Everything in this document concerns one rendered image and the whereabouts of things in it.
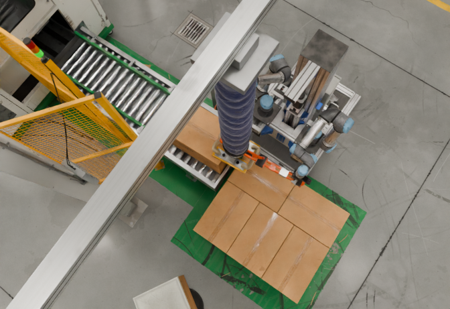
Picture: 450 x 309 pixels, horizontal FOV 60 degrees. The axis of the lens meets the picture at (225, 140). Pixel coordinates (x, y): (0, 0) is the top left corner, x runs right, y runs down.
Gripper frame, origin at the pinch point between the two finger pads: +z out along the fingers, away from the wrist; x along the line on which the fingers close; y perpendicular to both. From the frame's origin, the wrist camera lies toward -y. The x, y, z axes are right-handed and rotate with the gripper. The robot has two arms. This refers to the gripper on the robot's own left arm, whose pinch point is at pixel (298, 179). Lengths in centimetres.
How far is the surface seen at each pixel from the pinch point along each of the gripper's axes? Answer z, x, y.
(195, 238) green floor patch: 121, 85, 64
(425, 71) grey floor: 118, -227, -80
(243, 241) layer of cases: 66, 64, 16
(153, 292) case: 19, 139, 61
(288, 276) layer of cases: 66, 71, -37
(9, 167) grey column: -126, 101, 143
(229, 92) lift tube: -142, 12, 58
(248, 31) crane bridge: -183, -1, 55
